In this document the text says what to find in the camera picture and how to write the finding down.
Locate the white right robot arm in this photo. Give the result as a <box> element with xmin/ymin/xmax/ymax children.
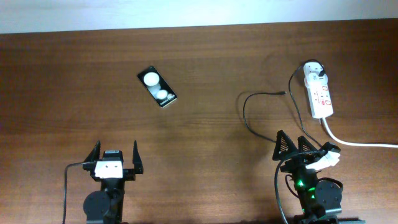
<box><xmin>272</xmin><ymin>130</ymin><xmax>343</xmax><ymax>223</ymax></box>

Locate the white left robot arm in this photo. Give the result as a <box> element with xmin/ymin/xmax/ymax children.
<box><xmin>83</xmin><ymin>141</ymin><xmax>144</xmax><ymax>224</ymax></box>

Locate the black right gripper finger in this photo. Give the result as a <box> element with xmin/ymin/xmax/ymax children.
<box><xmin>272</xmin><ymin>130</ymin><xmax>299</xmax><ymax>161</ymax></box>
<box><xmin>298</xmin><ymin>136</ymin><xmax>318</xmax><ymax>152</ymax></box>

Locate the white USB charger plug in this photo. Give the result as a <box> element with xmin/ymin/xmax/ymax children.
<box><xmin>304</xmin><ymin>70</ymin><xmax>328</xmax><ymax>88</ymax></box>

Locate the white power strip cord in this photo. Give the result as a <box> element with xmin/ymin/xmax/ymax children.
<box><xmin>320</xmin><ymin>117</ymin><xmax>398</xmax><ymax>149</ymax></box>

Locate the black charger cable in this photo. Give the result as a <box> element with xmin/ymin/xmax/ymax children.
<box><xmin>242</xmin><ymin>58</ymin><xmax>327</xmax><ymax>149</ymax></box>

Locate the black Galaxy flip phone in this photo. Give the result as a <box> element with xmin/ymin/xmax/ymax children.
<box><xmin>137</xmin><ymin>65</ymin><xmax>177</xmax><ymax>108</ymax></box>

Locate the white power strip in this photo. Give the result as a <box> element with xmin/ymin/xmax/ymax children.
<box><xmin>303</xmin><ymin>62</ymin><xmax>333</xmax><ymax>119</ymax></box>

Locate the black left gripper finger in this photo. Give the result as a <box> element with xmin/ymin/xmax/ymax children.
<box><xmin>83</xmin><ymin>140</ymin><xmax>101</xmax><ymax>163</ymax></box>
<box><xmin>132</xmin><ymin>141</ymin><xmax>144</xmax><ymax>170</ymax></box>

